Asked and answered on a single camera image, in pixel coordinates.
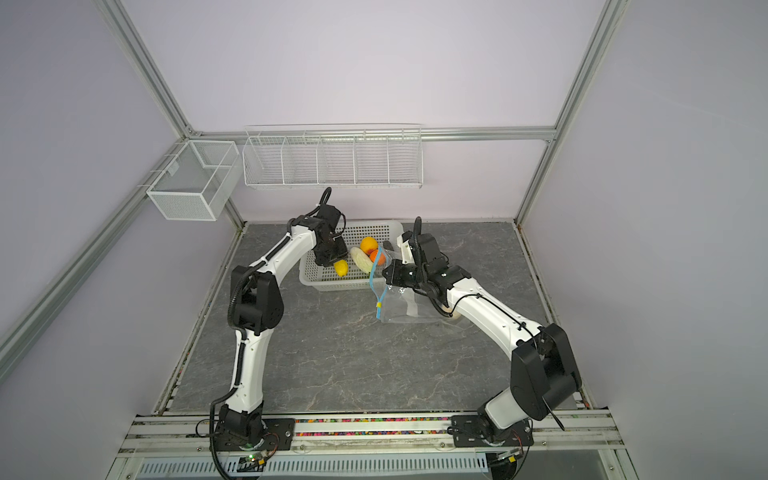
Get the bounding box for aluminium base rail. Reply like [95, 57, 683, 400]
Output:
[117, 410, 627, 458]

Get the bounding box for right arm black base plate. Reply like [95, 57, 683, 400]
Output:
[446, 414, 534, 448]

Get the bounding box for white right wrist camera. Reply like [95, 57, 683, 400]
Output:
[397, 231, 421, 265]

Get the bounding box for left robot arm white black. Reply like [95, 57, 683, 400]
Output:
[210, 187, 348, 448]

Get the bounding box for white mesh wall box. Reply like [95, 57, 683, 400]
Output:
[147, 140, 243, 221]

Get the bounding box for aluminium frame profiles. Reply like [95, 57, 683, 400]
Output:
[0, 0, 631, 478]

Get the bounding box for clear zip bag blue zipper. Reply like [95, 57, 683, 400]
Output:
[369, 241, 449, 324]

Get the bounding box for white perforated plastic basket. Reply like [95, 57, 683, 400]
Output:
[299, 220, 404, 292]

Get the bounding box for white vent grille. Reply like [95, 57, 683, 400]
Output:
[133, 452, 490, 479]

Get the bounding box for beige round potato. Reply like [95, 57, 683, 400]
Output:
[439, 304, 463, 321]

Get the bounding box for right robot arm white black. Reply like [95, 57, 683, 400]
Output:
[382, 218, 582, 446]

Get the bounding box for orange tangerine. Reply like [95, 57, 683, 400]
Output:
[369, 250, 387, 266]

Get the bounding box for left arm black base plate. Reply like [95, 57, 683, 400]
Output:
[213, 417, 296, 453]

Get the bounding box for yellow peach with red spot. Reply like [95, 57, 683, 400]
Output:
[359, 237, 379, 255]

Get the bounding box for white wire wall shelf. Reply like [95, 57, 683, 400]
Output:
[242, 123, 424, 189]

